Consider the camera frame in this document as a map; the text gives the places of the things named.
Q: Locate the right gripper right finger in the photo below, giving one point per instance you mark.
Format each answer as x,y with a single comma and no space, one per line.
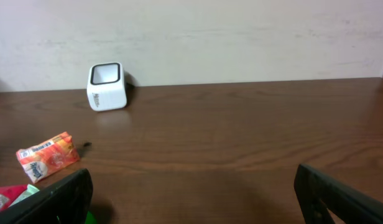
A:
320,195

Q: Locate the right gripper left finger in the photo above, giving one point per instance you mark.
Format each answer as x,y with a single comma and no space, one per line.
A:
66,201

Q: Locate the green-lid white jar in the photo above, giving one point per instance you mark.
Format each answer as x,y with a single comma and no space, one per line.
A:
90,219

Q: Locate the teal white snack packet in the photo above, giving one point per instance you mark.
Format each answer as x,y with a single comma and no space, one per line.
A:
30,190

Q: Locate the orange white small packet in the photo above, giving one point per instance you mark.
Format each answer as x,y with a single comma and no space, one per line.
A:
47,158

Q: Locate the red snack packet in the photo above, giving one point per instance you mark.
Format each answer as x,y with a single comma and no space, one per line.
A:
9,194

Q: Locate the white barcode scanner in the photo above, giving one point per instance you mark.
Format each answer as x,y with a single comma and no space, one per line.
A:
106,87

